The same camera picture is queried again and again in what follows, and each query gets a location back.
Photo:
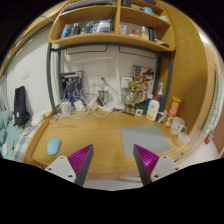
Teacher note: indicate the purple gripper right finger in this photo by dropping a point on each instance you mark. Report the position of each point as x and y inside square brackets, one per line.
[152, 167]

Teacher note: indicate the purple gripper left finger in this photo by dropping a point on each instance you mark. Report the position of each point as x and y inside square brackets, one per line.
[73, 168]

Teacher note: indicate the grey mouse pad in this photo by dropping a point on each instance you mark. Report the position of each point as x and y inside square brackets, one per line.
[148, 137]

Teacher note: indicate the light blue computer mouse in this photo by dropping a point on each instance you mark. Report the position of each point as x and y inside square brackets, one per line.
[53, 146]

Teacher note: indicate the small white cup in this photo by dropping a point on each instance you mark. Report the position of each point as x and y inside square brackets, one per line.
[183, 138]

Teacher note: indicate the white mug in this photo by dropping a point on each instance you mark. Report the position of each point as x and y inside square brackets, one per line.
[178, 124]

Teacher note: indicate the white glue bottle red cap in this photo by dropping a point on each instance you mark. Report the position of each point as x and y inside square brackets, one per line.
[153, 108]

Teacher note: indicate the clear glass jar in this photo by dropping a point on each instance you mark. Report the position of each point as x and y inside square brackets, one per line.
[66, 107]

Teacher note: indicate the white charger adapter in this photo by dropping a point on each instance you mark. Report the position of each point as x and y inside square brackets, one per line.
[79, 106]

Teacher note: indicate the red yellow chips can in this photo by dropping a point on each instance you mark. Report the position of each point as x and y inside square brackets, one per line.
[172, 112]

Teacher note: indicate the white power strip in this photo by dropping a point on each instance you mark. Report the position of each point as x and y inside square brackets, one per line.
[105, 108]

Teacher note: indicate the gold robot model figure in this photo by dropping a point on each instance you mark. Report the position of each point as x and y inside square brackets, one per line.
[136, 96]

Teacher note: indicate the robot model poster box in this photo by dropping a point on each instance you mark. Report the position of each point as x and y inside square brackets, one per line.
[72, 84]

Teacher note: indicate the wooden wall shelf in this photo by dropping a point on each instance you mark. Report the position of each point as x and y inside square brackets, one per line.
[140, 23]

